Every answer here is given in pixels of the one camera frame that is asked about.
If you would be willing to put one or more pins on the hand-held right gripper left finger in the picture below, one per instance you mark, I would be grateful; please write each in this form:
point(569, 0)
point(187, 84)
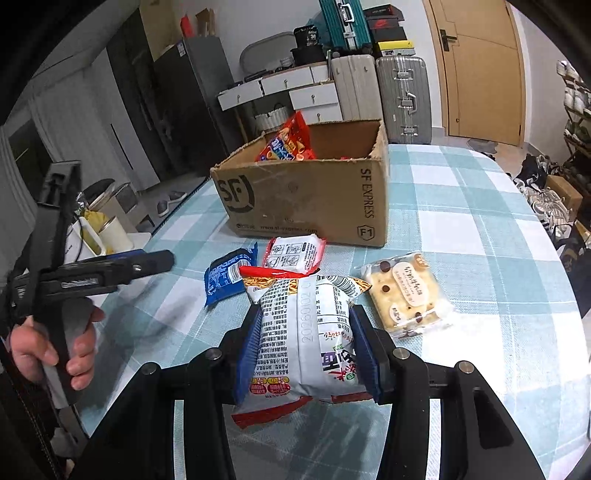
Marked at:
point(244, 355)

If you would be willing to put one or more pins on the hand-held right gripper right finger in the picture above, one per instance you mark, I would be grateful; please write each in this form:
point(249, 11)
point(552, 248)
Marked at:
point(368, 355)

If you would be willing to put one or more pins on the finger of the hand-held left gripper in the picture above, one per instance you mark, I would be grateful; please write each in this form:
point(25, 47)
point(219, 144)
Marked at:
point(60, 184)
point(147, 265)

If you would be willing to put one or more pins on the white noodle packet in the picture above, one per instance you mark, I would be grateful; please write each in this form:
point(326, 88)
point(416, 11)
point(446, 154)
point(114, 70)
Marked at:
point(304, 337)

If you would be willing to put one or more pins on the red snack bag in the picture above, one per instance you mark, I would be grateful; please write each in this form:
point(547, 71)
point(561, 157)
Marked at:
point(286, 138)

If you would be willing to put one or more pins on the person's left hand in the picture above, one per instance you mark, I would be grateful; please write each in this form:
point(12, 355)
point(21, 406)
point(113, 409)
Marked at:
point(27, 346)

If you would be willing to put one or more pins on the white cup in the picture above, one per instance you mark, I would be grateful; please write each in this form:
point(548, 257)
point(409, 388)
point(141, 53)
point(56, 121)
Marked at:
point(114, 235)

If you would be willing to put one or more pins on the white jug yellow contents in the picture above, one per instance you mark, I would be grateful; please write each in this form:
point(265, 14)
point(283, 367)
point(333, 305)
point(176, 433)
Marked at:
point(90, 235)

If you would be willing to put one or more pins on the grey slipper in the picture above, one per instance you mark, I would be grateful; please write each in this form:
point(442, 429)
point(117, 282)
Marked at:
point(171, 202)

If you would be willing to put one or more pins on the clear cookie packet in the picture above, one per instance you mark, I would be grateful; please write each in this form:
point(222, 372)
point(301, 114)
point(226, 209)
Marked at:
point(406, 290)

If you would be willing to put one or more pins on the blue snack packet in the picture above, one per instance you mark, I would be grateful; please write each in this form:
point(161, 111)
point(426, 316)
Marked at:
point(224, 277)

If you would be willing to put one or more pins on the dark wardrobe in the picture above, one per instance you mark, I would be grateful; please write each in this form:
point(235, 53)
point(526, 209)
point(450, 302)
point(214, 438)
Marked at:
point(134, 101)

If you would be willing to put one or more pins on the red white snack packet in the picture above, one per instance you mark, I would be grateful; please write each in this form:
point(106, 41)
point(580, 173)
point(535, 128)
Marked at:
point(295, 251)

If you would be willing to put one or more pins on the dark grey fridge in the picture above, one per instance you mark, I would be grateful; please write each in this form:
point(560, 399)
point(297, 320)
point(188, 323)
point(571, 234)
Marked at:
point(194, 115)

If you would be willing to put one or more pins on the grey white laundry basket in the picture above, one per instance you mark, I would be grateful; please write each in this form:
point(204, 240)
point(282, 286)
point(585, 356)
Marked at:
point(272, 121)

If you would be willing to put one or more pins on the brown cardboard piece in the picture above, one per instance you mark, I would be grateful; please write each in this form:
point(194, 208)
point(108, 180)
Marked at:
point(204, 22)

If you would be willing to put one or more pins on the white sneakers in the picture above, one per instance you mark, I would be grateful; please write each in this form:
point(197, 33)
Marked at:
point(549, 207)

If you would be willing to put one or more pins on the white drawer desk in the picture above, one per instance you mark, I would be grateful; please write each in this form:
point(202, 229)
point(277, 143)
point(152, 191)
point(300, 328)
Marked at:
point(314, 97)

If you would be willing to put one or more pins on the grey door mat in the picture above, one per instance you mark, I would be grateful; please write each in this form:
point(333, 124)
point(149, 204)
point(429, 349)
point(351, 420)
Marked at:
point(482, 147)

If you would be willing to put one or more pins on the black shoes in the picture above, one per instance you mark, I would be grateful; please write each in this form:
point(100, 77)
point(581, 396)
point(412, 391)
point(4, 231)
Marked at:
point(531, 170)

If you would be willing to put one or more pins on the small brown cardboard box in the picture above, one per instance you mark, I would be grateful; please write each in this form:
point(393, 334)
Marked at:
point(564, 193)

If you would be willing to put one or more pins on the silver suitcase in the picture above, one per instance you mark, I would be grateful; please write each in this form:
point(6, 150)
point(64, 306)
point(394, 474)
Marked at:
point(404, 97)

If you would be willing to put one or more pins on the black storage box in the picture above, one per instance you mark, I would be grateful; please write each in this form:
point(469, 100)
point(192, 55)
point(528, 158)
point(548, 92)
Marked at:
point(308, 55)

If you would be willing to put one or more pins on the beige suitcase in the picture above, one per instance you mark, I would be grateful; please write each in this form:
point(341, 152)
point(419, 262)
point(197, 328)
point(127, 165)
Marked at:
point(355, 87)

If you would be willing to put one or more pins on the black printed bag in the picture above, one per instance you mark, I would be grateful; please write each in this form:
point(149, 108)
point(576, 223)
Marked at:
point(308, 36)

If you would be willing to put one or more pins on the wooden shoe rack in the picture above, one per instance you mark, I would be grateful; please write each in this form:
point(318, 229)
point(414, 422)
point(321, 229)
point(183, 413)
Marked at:
point(572, 138)

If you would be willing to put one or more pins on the wooden door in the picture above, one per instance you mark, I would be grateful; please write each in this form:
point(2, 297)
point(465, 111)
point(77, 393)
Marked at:
point(485, 74)

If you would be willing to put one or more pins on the yellow black shoe box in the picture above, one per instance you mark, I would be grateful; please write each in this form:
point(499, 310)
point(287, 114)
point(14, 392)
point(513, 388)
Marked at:
point(395, 49)

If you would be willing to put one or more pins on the teal suitcase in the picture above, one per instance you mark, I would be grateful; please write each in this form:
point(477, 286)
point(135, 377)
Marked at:
point(344, 23)

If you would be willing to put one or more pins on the rows of shoes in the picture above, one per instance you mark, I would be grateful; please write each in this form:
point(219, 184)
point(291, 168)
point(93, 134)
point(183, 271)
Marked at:
point(577, 101)

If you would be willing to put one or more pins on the red black shoe box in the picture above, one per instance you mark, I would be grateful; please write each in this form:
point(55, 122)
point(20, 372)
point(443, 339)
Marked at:
point(387, 24)

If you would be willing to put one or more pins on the grey arched frame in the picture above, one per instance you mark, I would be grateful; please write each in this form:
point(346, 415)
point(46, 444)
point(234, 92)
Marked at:
point(258, 48)

